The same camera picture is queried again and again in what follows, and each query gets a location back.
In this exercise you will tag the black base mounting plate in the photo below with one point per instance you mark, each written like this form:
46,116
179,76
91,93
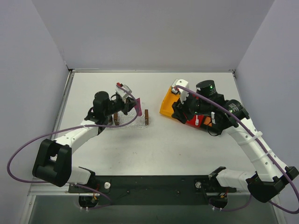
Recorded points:
159,189

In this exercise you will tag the red plastic bin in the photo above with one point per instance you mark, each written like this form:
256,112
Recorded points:
192,121

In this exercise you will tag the black plastic bin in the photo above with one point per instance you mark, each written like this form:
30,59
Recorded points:
212,129

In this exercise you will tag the pink toothpaste tube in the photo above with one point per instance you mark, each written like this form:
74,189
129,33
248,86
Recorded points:
138,107

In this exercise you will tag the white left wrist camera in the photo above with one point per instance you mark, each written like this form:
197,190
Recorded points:
123,91

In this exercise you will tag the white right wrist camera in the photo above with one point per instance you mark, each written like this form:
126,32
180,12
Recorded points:
178,87

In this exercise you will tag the brown wooden tray end block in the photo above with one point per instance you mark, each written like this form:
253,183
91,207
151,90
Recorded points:
116,119

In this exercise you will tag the orange toothpaste tube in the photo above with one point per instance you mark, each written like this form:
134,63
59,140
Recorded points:
208,121

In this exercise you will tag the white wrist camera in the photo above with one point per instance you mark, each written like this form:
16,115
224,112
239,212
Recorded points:
123,91
178,87

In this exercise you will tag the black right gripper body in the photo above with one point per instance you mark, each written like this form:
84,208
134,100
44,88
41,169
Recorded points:
181,111

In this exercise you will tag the yellow plastic bin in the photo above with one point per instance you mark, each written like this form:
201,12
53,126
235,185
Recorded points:
171,97

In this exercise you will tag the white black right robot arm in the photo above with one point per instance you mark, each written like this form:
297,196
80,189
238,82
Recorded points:
270,176

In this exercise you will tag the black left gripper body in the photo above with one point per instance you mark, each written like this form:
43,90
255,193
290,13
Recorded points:
128,106

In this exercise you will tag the clear textured acrylic tray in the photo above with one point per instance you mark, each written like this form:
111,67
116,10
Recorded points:
130,121

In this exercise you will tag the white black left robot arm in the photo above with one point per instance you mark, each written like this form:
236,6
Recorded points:
54,158

